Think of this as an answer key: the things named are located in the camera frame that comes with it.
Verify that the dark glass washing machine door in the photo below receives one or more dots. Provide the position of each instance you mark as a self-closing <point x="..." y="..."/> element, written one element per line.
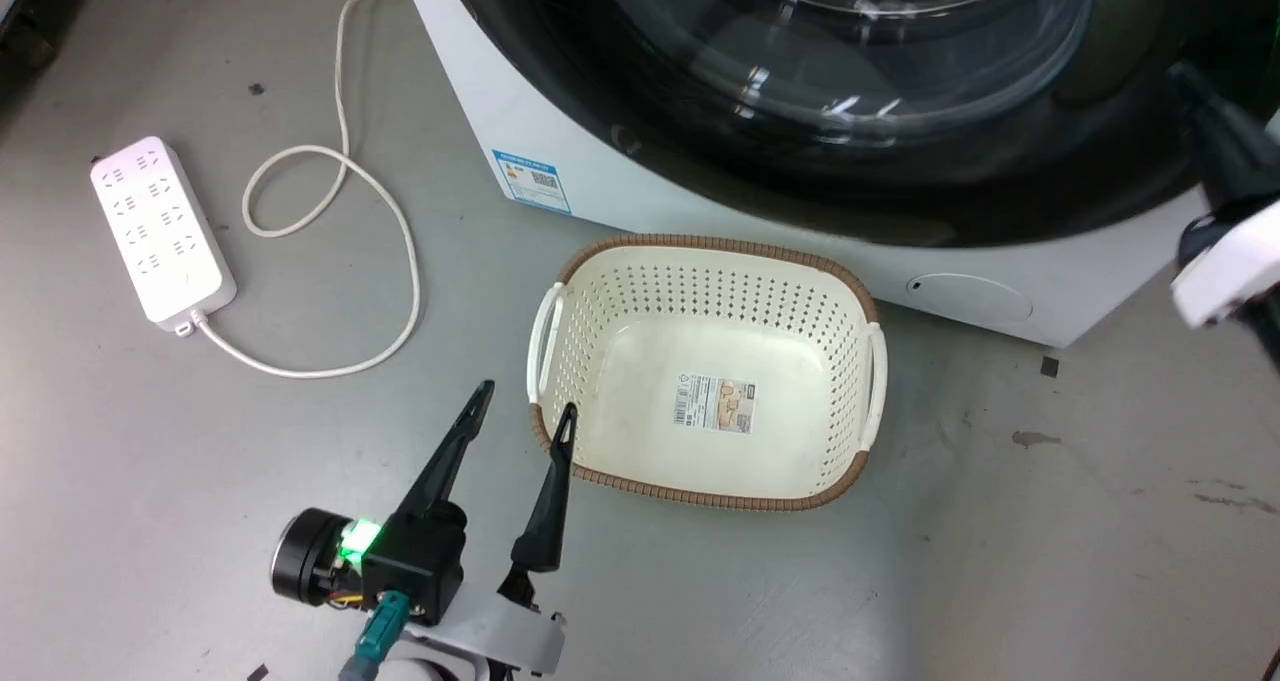
<point x="900" y="186"/>

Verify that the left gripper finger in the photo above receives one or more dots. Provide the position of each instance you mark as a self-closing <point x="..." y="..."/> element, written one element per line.
<point x="450" y="461"/>
<point x="550" y="506"/>

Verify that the round white filter cover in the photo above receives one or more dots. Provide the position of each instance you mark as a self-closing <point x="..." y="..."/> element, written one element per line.
<point x="970" y="297"/>

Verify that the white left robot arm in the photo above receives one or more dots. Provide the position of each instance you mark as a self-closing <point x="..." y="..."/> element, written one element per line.
<point x="440" y="669"/>

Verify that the blue and white energy sticker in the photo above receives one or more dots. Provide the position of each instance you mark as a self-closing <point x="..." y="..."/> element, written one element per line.
<point x="532" y="181"/>

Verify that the white front-load washing machine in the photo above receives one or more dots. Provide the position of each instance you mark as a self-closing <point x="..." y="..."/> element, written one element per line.
<point x="610" y="176"/>

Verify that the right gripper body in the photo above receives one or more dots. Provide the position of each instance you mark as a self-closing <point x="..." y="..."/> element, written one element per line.
<point x="1235" y="261"/>

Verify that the cream perforated laundry basket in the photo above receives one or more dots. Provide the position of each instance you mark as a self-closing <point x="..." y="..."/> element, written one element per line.
<point x="700" y="311"/>

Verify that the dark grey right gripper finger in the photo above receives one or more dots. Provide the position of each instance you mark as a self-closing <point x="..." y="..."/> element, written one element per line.
<point x="1230" y="151"/>

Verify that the white power strip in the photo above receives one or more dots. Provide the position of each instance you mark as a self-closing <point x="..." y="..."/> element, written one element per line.
<point x="160" y="231"/>

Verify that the printed paper basket label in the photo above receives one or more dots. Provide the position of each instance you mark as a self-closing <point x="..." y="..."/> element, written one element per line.
<point x="714" y="401"/>

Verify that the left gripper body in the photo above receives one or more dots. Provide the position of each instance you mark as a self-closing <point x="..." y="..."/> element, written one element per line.
<point x="415" y="561"/>

